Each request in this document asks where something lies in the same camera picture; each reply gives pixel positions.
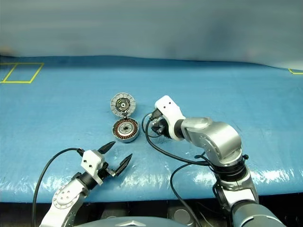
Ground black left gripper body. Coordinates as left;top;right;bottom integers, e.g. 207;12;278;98
98;162;116;181

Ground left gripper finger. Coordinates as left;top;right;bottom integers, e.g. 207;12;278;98
98;141;116;155
115;153;133;177

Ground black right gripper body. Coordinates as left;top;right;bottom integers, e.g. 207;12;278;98
156;115;172;139

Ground silver motor stator copper windings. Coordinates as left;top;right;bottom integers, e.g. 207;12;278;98
111;117;141;144

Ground silver slotted rotor disc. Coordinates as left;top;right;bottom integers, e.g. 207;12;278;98
110;92;137;118

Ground dark rounded shape grey disc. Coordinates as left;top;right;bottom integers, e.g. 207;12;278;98
166;205;197;227
101;207;125;220

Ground grey robot chest shell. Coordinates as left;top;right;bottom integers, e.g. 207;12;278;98
80;216;176;227

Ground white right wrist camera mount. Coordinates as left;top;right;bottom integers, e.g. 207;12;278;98
154;95;187;141

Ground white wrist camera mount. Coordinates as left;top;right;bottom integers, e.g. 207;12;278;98
154;95;187;141
81;149;106;186

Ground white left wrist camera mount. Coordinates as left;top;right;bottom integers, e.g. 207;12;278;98
81;149;106;186

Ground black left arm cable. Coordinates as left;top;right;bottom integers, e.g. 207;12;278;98
32;148;85;227

